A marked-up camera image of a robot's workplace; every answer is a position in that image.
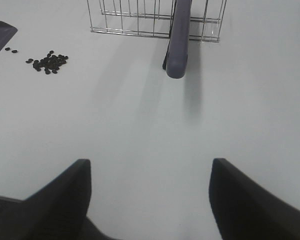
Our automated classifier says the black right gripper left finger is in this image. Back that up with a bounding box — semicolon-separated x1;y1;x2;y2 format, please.
0;159;110;240

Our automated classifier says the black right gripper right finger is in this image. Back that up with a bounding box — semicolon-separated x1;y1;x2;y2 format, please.
209;158;300;240

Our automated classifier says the pile of dark coffee beans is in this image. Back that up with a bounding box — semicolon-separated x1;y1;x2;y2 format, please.
4;46;69;75

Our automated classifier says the chrome wire dish rack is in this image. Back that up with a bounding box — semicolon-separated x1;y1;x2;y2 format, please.
87;0;227;43

